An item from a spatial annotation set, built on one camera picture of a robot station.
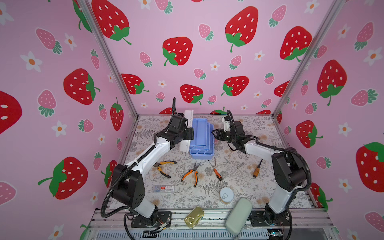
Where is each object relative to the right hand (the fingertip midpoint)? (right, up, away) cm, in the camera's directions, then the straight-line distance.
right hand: (213, 131), depth 92 cm
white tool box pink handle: (-7, -9, -6) cm, 12 cm away
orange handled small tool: (+3, -26, -6) cm, 27 cm away
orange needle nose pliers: (-14, -25, -2) cm, 29 cm away
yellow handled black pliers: (-35, -20, +1) cm, 40 cm away
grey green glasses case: (+11, -42, -19) cm, 47 cm away
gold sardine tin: (-12, -41, -21) cm, 48 cm away
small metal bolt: (+18, -22, +1) cm, 28 cm away
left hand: (-15, 0, -6) cm, 16 cm away
